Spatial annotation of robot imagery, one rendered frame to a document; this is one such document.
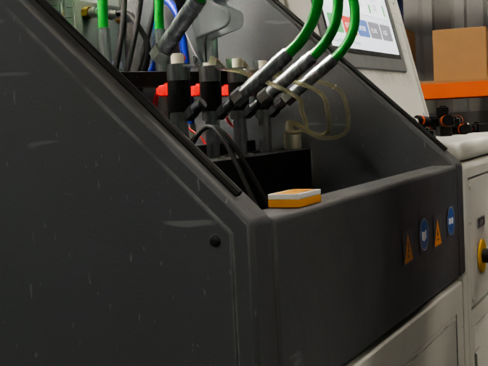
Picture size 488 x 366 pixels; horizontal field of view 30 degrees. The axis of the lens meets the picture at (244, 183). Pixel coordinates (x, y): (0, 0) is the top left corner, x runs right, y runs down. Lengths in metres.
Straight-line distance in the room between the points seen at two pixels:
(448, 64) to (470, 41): 0.21
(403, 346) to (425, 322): 0.09
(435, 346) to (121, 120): 0.60
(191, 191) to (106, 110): 0.10
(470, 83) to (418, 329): 5.11
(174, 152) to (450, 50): 5.69
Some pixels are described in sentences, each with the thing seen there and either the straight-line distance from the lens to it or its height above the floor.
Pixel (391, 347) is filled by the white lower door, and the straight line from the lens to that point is 1.02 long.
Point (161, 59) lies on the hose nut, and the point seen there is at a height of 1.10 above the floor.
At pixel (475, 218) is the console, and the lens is 1.42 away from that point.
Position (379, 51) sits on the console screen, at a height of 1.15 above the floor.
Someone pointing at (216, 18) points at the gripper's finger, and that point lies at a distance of 1.06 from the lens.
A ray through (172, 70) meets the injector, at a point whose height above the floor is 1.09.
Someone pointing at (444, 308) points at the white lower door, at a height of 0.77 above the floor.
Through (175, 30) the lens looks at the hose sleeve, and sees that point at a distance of 0.97.
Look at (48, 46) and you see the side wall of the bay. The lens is 0.78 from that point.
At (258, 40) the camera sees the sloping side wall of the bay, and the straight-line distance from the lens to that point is 1.41.
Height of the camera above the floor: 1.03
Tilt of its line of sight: 4 degrees down
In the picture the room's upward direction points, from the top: 3 degrees counter-clockwise
